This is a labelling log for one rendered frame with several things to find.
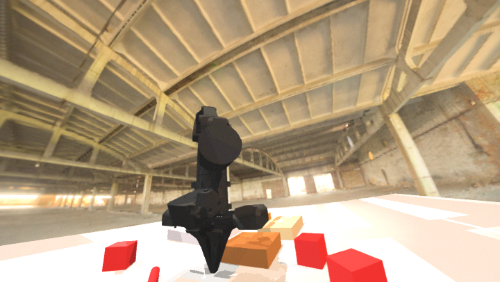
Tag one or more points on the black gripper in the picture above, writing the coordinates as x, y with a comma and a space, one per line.
213, 237

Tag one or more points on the red square block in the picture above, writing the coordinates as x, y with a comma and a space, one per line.
311, 250
119, 256
355, 266

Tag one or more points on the red cylinder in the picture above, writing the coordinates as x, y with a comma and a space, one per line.
154, 274

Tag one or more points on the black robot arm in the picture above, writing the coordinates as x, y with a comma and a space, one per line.
218, 146

